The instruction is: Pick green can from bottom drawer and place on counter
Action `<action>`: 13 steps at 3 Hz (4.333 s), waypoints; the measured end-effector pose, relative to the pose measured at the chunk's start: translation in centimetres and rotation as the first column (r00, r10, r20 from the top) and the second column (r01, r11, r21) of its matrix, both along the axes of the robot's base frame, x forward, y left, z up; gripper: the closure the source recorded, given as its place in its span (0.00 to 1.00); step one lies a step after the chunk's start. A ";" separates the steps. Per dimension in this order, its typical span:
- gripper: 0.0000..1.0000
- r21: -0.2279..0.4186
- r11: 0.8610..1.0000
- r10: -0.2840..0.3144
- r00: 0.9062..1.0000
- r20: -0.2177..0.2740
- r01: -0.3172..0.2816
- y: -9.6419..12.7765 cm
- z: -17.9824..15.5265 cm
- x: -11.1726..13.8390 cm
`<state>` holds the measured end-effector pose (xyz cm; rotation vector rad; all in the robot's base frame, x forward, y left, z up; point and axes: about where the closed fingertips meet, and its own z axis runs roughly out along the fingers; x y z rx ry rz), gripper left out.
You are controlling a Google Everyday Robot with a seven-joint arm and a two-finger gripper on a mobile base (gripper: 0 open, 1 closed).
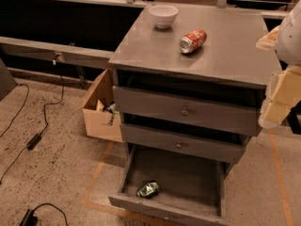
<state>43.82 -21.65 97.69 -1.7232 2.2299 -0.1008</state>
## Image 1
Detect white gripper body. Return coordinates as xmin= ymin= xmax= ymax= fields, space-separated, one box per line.
xmin=277 ymin=0 xmax=301 ymax=65

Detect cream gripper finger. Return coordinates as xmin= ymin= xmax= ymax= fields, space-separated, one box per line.
xmin=256 ymin=25 xmax=280 ymax=51
xmin=259 ymin=65 xmax=301 ymax=129

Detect green soda can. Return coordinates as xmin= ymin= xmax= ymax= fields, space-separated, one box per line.
xmin=136 ymin=181 xmax=160 ymax=199

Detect grey top drawer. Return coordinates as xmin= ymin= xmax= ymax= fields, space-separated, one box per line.
xmin=113 ymin=86 xmax=261 ymax=136

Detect grey drawer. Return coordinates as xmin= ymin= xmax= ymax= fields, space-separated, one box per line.
xmin=109 ymin=144 xmax=230 ymax=226
xmin=113 ymin=86 xmax=261 ymax=136
xmin=120 ymin=124 xmax=246 ymax=164

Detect red soda can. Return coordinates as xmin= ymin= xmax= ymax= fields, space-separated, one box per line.
xmin=179 ymin=29 xmax=207 ymax=54

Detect grey middle drawer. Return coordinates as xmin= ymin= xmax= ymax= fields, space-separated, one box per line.
xmin=120 ymin=124 xmax=246 ymax=164

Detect grey drawer cabinet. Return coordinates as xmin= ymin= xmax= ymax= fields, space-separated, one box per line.
xmin=110 ymin=5 xmax=281 ymax=226

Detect grey bottom drawer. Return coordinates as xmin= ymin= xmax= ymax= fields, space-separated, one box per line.
xmin=109 ymin=144 xmax=230 ymax=226

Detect white ceramic bowl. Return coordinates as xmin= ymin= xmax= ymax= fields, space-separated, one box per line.
xmin=150 ymin=5 xmax=179 ymax=28

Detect items inside cardboard box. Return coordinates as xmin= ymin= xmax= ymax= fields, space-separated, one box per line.
xmin=96 ymin=100 xmax=119 ymax=126

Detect cardboard box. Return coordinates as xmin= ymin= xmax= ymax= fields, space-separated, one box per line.
xmin=74 ymin=69 xmax=122 ymax=142

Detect black adapter bottom left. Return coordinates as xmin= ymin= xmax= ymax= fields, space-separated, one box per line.
xmin=19 ymin=202 xmax=68 ymax=226

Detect black power adapter with cable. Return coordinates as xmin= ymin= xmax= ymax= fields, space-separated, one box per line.
xmin=0 ymin=56 xmax=65 ymax=184

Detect grey metal rail frame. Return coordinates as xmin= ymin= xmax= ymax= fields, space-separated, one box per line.
xmin=1 ymin=0 xmax=293 ymax=89

